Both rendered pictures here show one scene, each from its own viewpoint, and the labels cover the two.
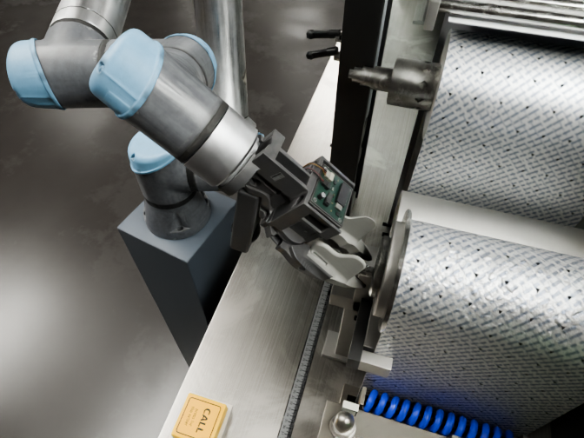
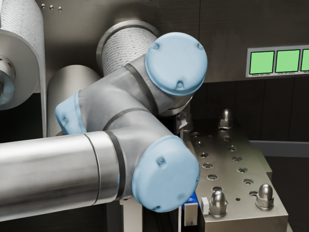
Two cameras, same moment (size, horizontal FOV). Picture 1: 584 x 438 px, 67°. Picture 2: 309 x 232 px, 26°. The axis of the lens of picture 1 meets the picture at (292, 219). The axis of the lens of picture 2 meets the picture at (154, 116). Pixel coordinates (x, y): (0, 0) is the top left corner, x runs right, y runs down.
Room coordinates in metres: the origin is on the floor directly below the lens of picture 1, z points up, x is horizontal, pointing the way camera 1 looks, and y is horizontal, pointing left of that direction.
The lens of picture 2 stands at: (0.70, 0.82, 1.78)
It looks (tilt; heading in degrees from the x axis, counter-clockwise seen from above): 28 degrees down; 245
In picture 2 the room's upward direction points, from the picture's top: straight up
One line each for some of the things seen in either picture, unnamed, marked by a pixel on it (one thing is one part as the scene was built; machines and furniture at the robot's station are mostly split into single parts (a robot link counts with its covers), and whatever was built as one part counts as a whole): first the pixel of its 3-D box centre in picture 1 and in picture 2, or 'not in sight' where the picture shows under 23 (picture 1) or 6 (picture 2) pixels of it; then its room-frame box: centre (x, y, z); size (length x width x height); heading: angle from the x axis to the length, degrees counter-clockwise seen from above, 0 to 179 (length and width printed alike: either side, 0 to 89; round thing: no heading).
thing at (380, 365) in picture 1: (374, 363); not in sight; (0.21, -0.11, 1.14); 0.04 x 0.02 x 0.03; 73
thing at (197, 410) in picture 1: (200, 421); not in sight; (0.19, 0.15, 0.91); 0.07 x 0.07 x 0.02; 73
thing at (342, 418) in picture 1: (344, 422); (218, 201); (0.15, -0.07, 1.05); 0.04 x 0.04 x 0.04
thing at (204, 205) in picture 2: (349, 408); (205, 205); (0.17, -0.08, 1.04); 0.02 x 0.01 x 0.02; 73
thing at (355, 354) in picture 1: (372, 336); not in sight; (0.24, -0.11, 1.14); 0.09 x 0.06 x 0.03; 163
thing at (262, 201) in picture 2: not in sight; (265, 194); (0.06, -0.05, 1.05); 0.04 x 0.04 x 0.04
